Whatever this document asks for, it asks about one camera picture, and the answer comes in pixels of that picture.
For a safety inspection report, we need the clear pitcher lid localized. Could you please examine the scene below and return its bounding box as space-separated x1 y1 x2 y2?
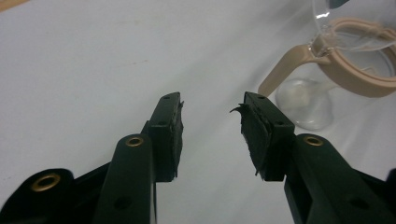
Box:
307 0 396 59

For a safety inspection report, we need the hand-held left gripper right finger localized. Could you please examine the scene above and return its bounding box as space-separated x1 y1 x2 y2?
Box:
229 91 396 224

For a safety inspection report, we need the clear glass pitcher beige handle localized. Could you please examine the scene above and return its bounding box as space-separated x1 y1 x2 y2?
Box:
257 17 396 131

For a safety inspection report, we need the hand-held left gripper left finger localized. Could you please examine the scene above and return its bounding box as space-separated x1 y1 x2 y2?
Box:
92 91 185 224

